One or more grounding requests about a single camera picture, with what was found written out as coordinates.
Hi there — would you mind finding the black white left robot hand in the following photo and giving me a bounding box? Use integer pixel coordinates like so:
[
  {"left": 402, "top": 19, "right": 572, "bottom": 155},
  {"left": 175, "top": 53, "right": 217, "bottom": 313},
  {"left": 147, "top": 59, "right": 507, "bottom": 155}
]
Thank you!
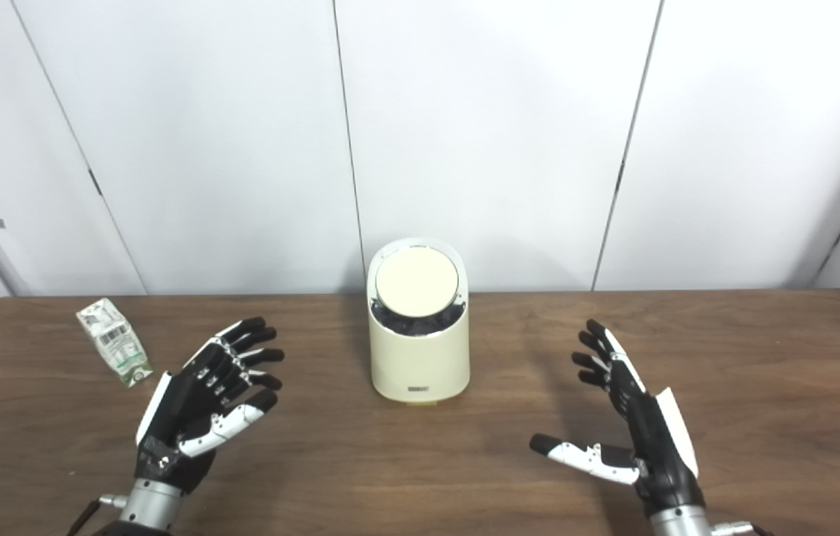
[{"left": 135, "top": 317, "right": 285, "bottom": 496}]

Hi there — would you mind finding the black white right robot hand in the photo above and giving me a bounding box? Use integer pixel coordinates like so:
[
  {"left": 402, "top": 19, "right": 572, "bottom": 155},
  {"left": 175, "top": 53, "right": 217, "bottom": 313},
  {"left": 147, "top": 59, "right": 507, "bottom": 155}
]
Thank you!
[{"left": 529, "top": 319, "right": 706, "bottom": 514}]

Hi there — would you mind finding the white green milk carton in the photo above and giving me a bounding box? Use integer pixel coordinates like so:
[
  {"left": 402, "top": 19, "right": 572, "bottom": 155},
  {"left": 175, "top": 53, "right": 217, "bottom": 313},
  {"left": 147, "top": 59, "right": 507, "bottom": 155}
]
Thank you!
[{"left": 76, "top": 298, "right": 153, "bottom": 388}]

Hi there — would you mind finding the cream-colored round bin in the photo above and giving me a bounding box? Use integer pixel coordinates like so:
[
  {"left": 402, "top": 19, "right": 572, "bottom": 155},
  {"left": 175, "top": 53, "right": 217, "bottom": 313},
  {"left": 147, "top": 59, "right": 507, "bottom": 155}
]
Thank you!
[{"left": 366, "top": 237, "right": 471, "bottom": 405}]

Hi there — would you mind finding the cream round bin lid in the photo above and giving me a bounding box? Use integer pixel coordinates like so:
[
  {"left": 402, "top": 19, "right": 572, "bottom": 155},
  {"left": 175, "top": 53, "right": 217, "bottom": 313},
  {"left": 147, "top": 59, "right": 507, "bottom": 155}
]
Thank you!
[{"left": 375, "top": 246, "right": 459, "bottom": 317}]

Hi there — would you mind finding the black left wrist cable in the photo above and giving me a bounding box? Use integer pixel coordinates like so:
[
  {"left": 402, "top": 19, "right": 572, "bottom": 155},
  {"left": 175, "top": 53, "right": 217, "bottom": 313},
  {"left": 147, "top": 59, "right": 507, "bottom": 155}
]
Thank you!
[{"left": 66, "top": 494, "right": 128, "bottom": 536}]

